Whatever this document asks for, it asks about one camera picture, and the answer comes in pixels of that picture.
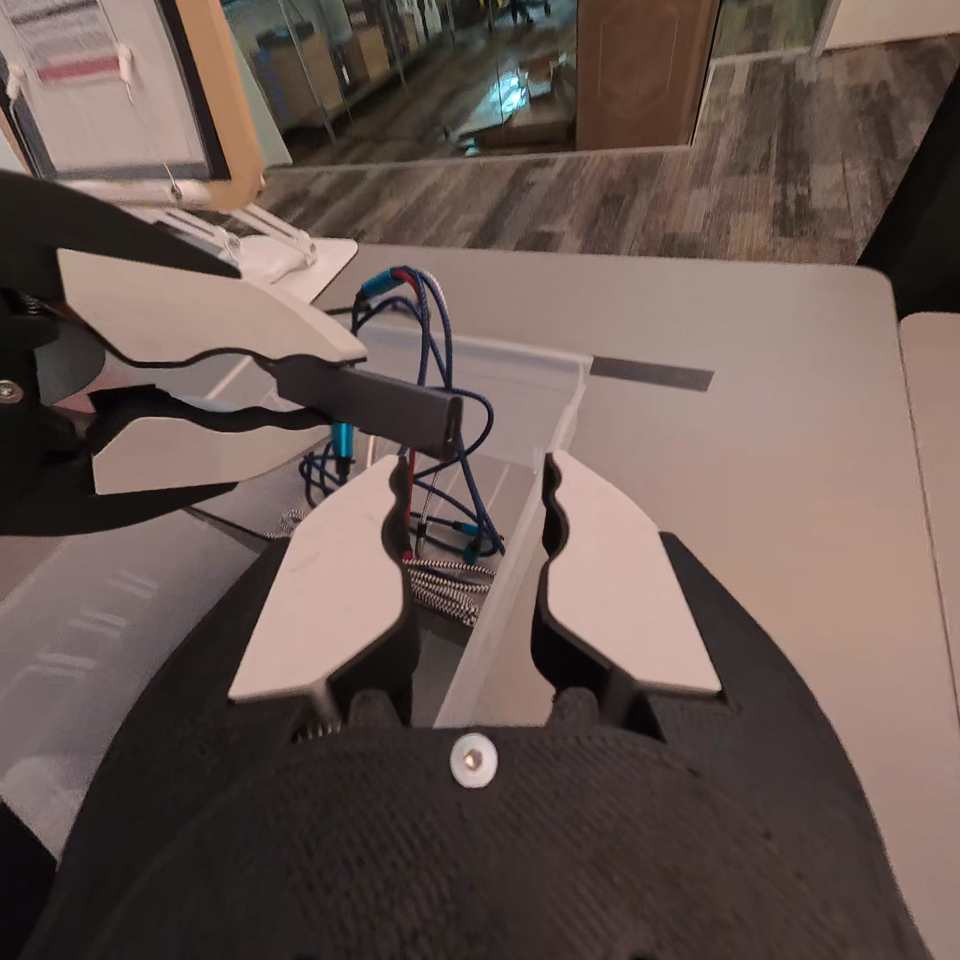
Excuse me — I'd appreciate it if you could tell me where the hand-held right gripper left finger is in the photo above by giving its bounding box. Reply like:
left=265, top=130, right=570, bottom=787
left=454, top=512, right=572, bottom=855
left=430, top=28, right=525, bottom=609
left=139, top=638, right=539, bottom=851
left=226, top=454, right=412, bottom=704

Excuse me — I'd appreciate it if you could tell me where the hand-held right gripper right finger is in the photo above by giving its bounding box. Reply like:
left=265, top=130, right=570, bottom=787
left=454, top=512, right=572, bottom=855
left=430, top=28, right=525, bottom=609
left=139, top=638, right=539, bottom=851
left=534, top=450, right=723, bottom=696

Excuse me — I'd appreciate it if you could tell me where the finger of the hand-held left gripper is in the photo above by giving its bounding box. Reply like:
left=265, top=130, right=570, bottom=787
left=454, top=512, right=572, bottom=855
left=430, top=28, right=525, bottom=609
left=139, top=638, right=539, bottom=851
left=88, top=388, right=339, bottom=498
left=56, top=247, right=370, bottom=370

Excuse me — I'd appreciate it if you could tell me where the black white braided usb cable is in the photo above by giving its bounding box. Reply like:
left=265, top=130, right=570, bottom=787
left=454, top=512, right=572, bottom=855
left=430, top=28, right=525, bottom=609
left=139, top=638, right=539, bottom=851
left=262, top=506, right=498, bottom=630

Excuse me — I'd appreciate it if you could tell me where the blue braided usb cable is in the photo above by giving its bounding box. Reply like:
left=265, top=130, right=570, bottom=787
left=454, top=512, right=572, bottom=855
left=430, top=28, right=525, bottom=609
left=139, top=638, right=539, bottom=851
left=298, top=266, right=505, bottom=565

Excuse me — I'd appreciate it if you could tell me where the dark grey usb hub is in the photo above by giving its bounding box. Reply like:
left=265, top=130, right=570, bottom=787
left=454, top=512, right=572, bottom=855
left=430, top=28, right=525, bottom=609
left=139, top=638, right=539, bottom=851
left=271, top=354, right=465, bottom=462

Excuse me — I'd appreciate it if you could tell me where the clear plastic box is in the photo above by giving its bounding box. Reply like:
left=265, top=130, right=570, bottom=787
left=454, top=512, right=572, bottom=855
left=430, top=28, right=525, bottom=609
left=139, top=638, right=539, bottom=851
left=187, top=318, right=595, bottom=729

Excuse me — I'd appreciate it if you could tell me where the instruction sheet on white stand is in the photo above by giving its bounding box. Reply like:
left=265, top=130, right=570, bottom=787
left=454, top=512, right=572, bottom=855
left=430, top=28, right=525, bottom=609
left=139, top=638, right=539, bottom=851
left=0, top=0, right=232, bottom=183

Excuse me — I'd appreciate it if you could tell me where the laminated instruction sheet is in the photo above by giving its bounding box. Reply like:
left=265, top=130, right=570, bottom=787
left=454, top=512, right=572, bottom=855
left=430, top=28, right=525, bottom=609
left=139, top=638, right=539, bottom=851
left=0, top=0, right=213, bottom=183

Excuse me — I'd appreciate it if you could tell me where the cardboard box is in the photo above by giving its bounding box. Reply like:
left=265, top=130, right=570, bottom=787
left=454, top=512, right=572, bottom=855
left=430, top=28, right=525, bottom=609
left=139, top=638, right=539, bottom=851
left=576, top=0, right=721, bottom=151

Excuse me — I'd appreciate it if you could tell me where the red braided usb cable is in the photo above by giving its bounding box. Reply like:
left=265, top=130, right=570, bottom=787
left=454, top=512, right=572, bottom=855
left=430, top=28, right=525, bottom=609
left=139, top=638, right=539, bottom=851
left=393, top=270, right=421, bottom=560

